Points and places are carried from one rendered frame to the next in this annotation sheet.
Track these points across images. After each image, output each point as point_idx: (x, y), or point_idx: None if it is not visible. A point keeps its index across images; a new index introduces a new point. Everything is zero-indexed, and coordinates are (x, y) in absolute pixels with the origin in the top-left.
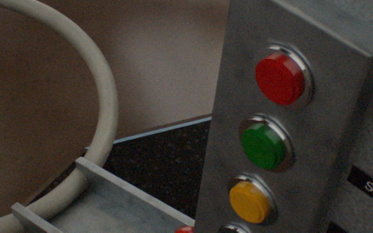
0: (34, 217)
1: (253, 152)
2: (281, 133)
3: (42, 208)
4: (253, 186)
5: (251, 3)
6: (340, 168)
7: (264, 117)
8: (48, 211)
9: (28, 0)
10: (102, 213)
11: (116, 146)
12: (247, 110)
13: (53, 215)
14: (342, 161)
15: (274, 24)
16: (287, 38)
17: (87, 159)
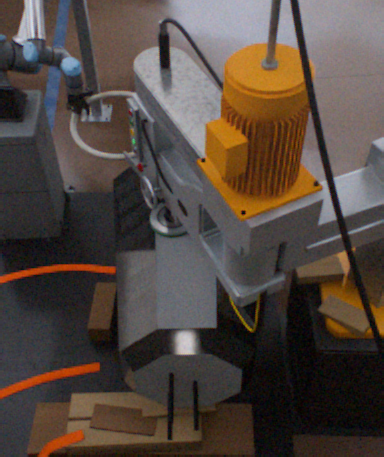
0: (127, 154)
1: (130, 123)
2: (132, 120)
3: (131, 154)
4: (132, 129)
5: (127, 102)
6: (138, 126)
7: (131, 118)
8: (132, 155)
9: None
10: None
11: None
12: (130, 117)
13: (134, 157)
14: (138, 125)
15: (129, 105)
16: (130, 107)
17: None
